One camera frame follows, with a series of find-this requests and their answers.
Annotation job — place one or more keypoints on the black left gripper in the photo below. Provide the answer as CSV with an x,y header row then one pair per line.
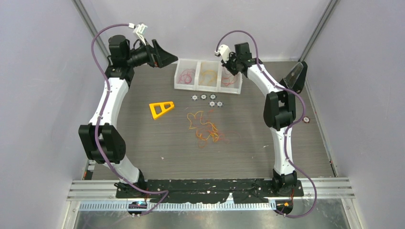
x,y
157,57

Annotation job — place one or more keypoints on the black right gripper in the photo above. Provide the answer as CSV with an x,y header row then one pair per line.
x,y
226,65

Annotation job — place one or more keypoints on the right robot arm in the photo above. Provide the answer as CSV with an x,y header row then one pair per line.
x,y
279,110

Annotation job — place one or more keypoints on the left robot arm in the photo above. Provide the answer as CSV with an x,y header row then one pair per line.
x,y
100,138

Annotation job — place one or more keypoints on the right clear plastic bin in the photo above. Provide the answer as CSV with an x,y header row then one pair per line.
x,y
226,82

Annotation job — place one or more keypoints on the clear plastic bin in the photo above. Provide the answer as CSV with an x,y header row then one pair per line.
x,y
206,76
184,78
226,82

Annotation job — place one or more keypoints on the middle clear plastic bin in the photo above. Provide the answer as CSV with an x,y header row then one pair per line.
x,y
206,76

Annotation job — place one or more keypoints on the left clear plastic bin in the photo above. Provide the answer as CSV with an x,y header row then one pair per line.
x,y
184,78

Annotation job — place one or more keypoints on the yellow triangular plastic part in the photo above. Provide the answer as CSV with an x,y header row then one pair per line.
x,y
159,109

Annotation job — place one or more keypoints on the black wedge stand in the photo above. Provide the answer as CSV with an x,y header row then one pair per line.
x,y
295,79

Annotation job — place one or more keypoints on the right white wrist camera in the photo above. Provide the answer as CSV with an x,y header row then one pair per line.
x,y
223,51

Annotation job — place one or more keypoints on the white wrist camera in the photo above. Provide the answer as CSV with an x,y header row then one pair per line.
x,y
139,32
223,51

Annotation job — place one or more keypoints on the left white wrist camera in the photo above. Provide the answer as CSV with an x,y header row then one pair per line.
x,y
139,32

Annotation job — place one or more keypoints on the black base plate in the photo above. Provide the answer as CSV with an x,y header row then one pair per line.
x,y
211,191

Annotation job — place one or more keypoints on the white slotted cable duct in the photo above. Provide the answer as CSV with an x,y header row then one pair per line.
x,y
142,206

